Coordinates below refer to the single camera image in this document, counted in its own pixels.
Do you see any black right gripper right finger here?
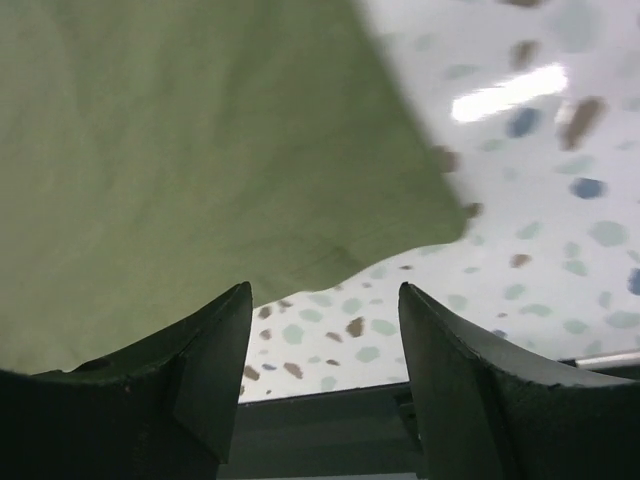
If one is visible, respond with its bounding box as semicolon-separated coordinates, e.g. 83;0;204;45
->
398;283;639;480

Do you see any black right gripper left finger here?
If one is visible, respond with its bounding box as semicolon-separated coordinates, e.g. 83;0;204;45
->
1;283;252;479

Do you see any olive green tank top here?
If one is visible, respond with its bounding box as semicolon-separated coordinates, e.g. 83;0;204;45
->
1;1;466;373

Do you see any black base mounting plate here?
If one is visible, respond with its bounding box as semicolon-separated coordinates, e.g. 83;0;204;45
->
222;381;430;479

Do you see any aluminium front frame rail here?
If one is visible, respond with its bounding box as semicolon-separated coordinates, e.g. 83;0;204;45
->
574;350;640;370

